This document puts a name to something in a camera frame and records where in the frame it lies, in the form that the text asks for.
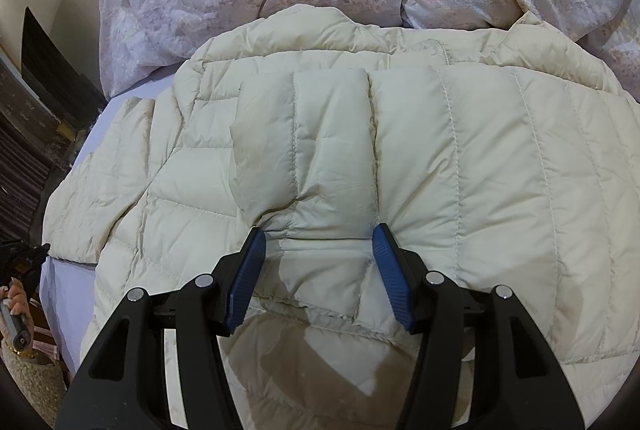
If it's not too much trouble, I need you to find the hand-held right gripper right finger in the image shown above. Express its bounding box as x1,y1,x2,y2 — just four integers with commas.
372,223,586,430

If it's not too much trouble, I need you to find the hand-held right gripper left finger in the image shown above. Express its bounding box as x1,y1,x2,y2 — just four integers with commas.
57,227,268,430

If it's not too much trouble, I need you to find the cream puffer jacket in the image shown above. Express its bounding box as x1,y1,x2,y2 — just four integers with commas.
42,5,640,430

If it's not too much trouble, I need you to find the person's left forearm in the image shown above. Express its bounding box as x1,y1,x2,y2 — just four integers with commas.
0,342,68,430

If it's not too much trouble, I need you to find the person's left hand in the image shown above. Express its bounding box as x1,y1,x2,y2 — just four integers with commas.
1,281,36,336

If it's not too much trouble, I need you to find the lavender bed sheet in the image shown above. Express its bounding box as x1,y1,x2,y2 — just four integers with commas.
37,95,161,371

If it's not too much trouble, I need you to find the dark wooden furniture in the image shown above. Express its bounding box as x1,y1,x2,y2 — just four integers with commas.
0,58,81,243

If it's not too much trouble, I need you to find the black flat panel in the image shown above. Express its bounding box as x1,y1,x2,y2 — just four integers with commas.
21,7,108,102

